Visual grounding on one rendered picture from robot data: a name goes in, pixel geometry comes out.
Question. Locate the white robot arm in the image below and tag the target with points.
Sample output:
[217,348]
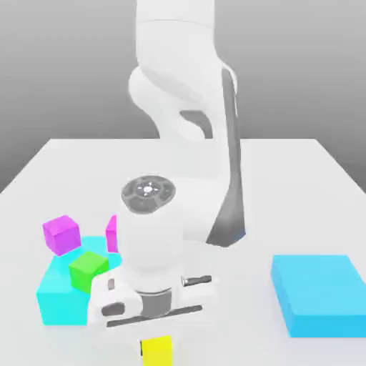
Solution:
[174,85]

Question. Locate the large blue box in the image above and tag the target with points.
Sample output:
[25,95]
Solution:
[320,291]

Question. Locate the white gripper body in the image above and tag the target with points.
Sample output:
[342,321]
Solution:
[160,324]

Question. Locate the large cyan box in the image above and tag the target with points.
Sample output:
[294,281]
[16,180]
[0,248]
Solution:
[60,300]

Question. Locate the small yellow cube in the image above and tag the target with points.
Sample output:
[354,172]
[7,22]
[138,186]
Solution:
[157,351]

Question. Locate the small magenta cube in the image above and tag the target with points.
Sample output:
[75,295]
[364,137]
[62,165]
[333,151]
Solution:
[61,234]
[112,234]

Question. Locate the small green cube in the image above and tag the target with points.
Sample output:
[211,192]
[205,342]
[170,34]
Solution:
[85,270]

